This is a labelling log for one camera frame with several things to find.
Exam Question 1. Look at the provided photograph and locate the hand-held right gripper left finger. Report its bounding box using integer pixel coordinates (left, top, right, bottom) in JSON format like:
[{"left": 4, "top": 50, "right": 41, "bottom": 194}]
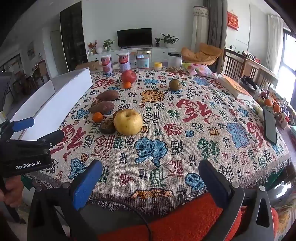
[{"left": 27, "top": 159, "right": 103, "bottom": 241}]

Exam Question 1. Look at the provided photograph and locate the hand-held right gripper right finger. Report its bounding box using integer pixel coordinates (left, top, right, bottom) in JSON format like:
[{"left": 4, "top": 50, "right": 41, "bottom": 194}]
[{"left": 198, "top": 159, "right": 280, "bottom": 241}]

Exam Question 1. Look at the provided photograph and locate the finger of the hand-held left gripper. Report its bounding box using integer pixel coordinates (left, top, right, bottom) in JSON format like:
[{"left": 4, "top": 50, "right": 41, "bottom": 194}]
[
  {"left": 37, "top": 129, "right": 64, "bottom": 147},
  {"left": 0, "top": 117, "right": 35, "bottom": 141}
]

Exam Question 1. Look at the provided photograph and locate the white cardboard box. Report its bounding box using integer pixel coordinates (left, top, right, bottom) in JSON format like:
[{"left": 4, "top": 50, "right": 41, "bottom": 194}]
[{"left": 10, "top": 68, "right": 93, "bottom": 142}]

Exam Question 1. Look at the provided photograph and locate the dark mottled passion fruit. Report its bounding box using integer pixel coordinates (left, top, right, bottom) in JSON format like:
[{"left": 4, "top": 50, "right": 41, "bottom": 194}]
[{"left": 99, "top": 119, "right": 116, "bottom": 134}]

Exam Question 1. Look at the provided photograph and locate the sweet potato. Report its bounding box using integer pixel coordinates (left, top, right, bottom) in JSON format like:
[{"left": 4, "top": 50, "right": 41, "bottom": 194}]
[
  {"left": 96, "top": 90, "right": 120, "bottom": 101},
  {"left": 88, "top": 101, "right": 115, "bottom": 115}
]

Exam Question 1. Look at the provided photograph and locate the yellow apple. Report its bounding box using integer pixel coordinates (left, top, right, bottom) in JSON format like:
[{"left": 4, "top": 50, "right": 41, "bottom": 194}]
[{"left": 113, "top": 109, "right": 143, "bottom": 136}]

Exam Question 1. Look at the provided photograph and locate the green-brown round fruit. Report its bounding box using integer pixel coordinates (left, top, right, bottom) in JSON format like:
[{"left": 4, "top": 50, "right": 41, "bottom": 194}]
[{"left": 169, "top": 79, "right": 181, "bottom": 91}]

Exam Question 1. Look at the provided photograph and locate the person's left hand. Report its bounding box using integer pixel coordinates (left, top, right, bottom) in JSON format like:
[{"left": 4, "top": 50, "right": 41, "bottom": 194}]
[{"left": 0, "top": 177, "right": 24, "bottom": 208}]

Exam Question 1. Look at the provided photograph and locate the red fleece cloth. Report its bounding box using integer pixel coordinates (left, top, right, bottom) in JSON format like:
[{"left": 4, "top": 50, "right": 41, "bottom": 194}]
[{"left": 97, "top": 192, "right": 279, "bottom": 241}]

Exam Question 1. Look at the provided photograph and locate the printed woven blanket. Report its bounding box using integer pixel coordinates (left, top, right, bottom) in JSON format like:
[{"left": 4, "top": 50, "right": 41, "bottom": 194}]
[{"left": 22, "top": 67, "right": 292, "bottom": 216}]

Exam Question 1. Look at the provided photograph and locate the brown cardboard box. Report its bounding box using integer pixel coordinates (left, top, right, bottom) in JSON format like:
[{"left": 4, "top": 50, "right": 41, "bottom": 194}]
[{"left": 75, "top": 60, "right": 102, "bottom": 71}]

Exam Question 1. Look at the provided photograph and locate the black smartphone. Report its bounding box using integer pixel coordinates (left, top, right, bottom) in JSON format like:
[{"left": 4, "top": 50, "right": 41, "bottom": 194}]
[{"left": 264, "top": 108, "right": 278, "bottom": 144}]

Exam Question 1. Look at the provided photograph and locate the red label can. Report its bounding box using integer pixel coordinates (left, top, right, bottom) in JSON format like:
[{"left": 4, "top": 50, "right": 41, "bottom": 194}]
[
  {"left": 118, "top": 53, "right": 131, "bottom": 72},
  {"left": 101, "top": 54, "right": 114, "bottom": 75}
]

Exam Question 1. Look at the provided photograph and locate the red apple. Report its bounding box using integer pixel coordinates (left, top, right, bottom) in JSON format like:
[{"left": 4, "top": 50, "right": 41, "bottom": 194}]
[{"left": 121, "top": 70, "right": 137, "bottom": 84}]

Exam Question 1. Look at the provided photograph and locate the dark tall cabinet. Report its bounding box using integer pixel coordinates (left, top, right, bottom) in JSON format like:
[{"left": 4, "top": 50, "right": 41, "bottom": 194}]
[{"left": 60, "top": 1, "right": 82, "bottom": 72}]

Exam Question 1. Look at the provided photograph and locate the orange cover book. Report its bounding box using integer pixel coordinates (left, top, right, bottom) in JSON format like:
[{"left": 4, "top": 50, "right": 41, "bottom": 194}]
[{"left": 217, "top": 74, "right": 255, "bottom": 100}]

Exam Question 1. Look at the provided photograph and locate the black bag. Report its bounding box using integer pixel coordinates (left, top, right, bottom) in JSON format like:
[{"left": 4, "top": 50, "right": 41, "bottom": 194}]
[{"left": 239, "top": 75, "right": 258, "bottom": 91}]

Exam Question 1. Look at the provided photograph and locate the green potted plant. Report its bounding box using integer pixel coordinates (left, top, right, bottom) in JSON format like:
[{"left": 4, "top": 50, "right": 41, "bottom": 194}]
[{"left": 103, "top": 39, "right": 115, "bottom": 51}]

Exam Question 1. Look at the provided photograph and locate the floral snack bag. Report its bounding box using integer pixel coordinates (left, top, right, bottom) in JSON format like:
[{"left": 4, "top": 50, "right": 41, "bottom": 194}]
[{"left": 185, "top": 63, "right": 219, "bottom": 78}]

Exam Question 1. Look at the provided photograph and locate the blue-labelled tin can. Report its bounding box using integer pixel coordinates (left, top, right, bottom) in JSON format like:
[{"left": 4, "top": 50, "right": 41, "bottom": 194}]
[{"left": 136, "top": 49, "right": 152, "bottom": 69}]

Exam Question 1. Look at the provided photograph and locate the wooden bench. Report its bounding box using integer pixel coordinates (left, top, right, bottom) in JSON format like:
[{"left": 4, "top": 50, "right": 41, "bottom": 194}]
[{"left": 221, "top": 48, "right": 279, "bottom": 88}]

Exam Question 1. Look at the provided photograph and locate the black television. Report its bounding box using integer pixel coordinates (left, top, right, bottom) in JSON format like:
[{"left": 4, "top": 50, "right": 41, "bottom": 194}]
[{"left": 117, "top": 28, "right": 152, "bottom": 49}]

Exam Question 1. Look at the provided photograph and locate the orange cushioned chair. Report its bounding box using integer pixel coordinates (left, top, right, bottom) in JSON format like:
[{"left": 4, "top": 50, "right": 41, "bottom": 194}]
[{"left": 181, "top": 43, "right": 223, "bottom": 66}]

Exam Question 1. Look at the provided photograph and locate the clear jar with black lid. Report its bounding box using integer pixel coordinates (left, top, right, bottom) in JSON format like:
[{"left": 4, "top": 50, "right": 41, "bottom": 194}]
[{"left": 167, "top": 52, "right": 182, "bottom": 69}]

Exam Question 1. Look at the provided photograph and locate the white television cabinet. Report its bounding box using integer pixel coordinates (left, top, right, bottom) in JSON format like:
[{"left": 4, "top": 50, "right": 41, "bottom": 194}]
[{"left": 87, "top": 47, "right": 176, "bottom": 63}]

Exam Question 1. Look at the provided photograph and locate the large leafy potted plant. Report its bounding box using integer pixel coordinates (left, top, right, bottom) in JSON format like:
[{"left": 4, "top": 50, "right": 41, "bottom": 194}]
[{"left": 161, "top": 34, "right": 179, "bottom": 48}]

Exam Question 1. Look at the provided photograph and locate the window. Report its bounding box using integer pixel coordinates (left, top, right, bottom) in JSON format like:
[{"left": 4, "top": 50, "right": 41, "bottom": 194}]
[{"left": 279, "top": 30, "right": 296, "bottom": 98}]

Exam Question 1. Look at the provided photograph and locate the white curtain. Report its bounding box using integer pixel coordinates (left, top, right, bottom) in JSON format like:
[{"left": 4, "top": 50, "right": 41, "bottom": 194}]
[{"left": 266, "top": 14, "right": 284, "bottom": 70}]

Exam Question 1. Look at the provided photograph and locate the white standing air conditioner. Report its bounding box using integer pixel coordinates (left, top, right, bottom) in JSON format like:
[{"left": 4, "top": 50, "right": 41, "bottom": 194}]
[{"left": 193, "top": 6, "right": 209, "bottom": 50}]

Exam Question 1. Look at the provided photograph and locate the grey curtain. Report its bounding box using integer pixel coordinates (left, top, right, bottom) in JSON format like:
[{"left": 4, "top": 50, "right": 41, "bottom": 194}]
[{"left": 203, "top": 0, "right": 228, "bottom": 49}]

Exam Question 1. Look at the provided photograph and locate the red wall hanging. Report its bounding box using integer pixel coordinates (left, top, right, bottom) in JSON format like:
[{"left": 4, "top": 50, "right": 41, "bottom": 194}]
[{"left": 227, "top": 11, "right": 239, "bottom": 30}]

